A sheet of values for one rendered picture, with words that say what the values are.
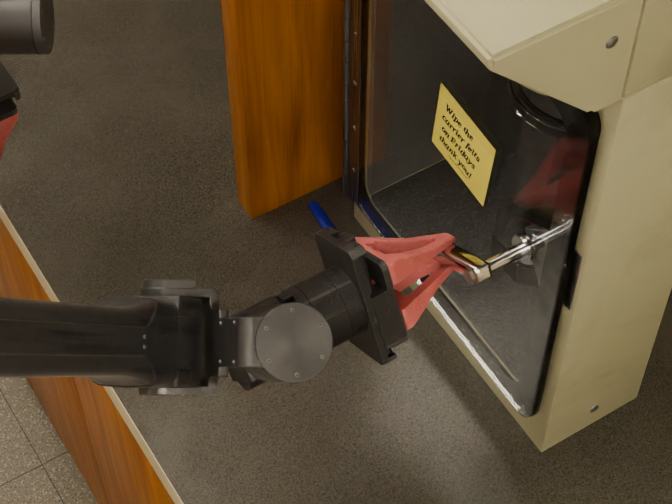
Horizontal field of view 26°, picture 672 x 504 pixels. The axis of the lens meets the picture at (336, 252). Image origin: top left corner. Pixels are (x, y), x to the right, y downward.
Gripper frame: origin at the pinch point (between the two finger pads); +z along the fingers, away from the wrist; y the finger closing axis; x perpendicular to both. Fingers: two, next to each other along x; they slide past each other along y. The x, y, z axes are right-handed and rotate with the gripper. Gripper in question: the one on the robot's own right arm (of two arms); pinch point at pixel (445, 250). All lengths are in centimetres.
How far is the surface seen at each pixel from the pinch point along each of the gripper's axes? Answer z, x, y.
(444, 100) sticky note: 4.0, 1.5, 11.2
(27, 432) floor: -25, 124, -62
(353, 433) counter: -8.0, 12.6, -19.5
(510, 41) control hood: -4.3, -25.5, 24.0
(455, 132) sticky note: 4.0, 1.1, 8.6
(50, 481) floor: -26, 115, -67
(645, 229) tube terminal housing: 11.1, -11.7, 0.3
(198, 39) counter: 3, 57, 7
